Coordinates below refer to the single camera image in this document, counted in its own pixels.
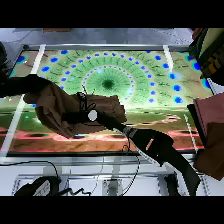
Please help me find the brown garment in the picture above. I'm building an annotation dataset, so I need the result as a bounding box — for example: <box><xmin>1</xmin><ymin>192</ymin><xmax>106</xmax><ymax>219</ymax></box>
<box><xmin>23</xmin><ymin>82</ymin><xmax>128</xmax><ymax>140</ymax></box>
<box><xmin>193</xmin><ymin>121</ymin><xmax>224</xmax><ymax>182</ymax></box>

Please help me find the maroon garment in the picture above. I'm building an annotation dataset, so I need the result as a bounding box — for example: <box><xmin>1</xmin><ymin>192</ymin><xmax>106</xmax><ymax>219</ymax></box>
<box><xmin>192</xmin><ymin>94</ymin><xmax>224</xmax><ymax>143</ymax></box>

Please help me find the black cable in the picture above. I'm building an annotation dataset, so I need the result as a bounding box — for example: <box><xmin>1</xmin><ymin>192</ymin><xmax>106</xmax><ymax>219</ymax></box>
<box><xmin>119</xmin><ymin>133</ymin><xmax>143</xmax><ymax>197</ymax></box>
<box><xmin>0</xmin><ymin>160</ymin><xmax>62</xmax><ymax>183</ymax></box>

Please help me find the heap of clothes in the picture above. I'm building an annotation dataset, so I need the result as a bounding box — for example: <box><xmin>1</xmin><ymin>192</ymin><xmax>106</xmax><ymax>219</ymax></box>
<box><xmin>187</xmin><ymin>27</ymin><xmax>224</xmax><ymax>88</ymax></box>

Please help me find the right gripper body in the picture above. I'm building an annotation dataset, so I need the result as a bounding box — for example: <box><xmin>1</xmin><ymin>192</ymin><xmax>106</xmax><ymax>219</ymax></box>
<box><xmin>61</xmin><ymin>110</ymin><xmax>90</xmax><ymax>126</ymax></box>

